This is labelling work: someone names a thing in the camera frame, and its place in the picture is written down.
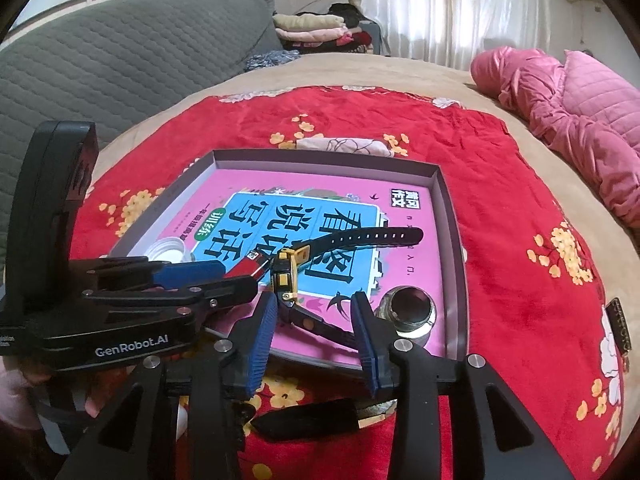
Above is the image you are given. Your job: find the grey quilted headboard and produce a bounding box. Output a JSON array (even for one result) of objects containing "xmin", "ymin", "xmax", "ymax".
[{"xmin": 0, "ymin": 0, "xmax": 283, "ymax": 261}]

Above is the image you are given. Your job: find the beige bed sheet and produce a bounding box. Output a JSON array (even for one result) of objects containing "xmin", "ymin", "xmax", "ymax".
[{"xmin": 90, "ymin": 51, "xmax": 640, "ymax": 480}]

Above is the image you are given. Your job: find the pink quilted jacket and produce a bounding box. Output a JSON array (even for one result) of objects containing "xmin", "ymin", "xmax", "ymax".
[{"xmin": 470, "ymin": 46, "xmax": 640, "ymax": 231}]

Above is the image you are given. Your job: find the white jar lid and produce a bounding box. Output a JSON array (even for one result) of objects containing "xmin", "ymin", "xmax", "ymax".
[{"xmin": 145, "ymin": 237, "xmax": 193, "ymax": 263}]

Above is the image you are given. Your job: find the white curtain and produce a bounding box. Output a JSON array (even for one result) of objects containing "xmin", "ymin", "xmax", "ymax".
[{"xmin": 357, "ymin": 0, "xmax": 621, "ymax": 68}]

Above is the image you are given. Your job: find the grey cardboard box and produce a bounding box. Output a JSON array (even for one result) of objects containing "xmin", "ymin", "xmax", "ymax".
[{"xmin": 106, "ymin": 149, "xmax": 469, "ymax": 373}]

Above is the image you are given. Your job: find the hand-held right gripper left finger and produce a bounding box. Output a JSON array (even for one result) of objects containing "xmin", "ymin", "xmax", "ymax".
[{"xmin": 55, "ymin": 291, "xmax": 278, "ymax": 480}]

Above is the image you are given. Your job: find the small dark comb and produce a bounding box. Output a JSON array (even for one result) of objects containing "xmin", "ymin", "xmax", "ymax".
[{"xmin": 605, "ymin": 297, "xmax": 633, "ymax": 356}]

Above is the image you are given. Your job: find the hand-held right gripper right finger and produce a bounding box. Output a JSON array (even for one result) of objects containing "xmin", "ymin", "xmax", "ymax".
[{"xmin": 350, "ymin": 291, "xmax": 573, "ymax": 480}]

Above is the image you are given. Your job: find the red floral blanket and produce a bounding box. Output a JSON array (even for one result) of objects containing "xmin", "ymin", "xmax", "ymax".
[{"xmin": 70, "ymin": 85, "xmax": 626, "ymax": 480}]

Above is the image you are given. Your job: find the pile of folded clothes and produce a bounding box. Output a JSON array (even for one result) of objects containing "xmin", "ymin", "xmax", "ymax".
[{"xmin": 272, "ymin": 2, "xmax": 376, "ymax": 53}]

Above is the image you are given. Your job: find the dark patterned cloth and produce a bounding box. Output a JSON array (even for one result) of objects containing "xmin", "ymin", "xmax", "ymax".
[{"xmin": 244, "ymin": 50, "xmax": 301, "ymax": 73}]

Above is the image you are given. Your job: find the metal ring fitting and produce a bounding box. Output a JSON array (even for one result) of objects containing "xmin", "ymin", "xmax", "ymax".
[{"xmin": 375, "ymin": 285, "xmax": 440, "ymax": 346}]

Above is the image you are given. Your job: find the black hair trimmer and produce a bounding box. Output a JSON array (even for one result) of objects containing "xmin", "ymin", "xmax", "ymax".
[{"xmin": 250, "ymin": 397, "xmax": 398, "ymax": 443}]

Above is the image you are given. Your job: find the pink and blue book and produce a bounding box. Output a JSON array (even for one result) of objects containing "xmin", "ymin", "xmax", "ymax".
[{"xmin": 112, "ymin": 167, "xmax": 453, "ymax": 361}]

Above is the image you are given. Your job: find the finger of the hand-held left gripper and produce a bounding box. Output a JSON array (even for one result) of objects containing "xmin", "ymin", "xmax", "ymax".
[
  {"xmin": 82, "ymin": 274, "xmax": 260, "ymax": 328},
  {"xmin": 70, "ymin": 256, "xmax": 227, "ymax": 293}
]

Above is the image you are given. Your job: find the yellow and black wristwatch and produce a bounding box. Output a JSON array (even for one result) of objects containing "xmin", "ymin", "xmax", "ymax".
[{"xmin": 270, "ymin": 226, "xmax": 425, "ymax": 348}]

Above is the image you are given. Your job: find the red lighter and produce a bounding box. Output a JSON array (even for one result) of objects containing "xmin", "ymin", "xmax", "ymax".
[{"xmin": 222, "ymin": 254, "xmax": 271, "ymax": 283}]

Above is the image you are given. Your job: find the person's left hand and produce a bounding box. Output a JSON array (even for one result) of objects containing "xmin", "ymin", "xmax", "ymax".
[{"xmin": 0, "ymin": 359, "xmax": 48, "ymax": 433}]

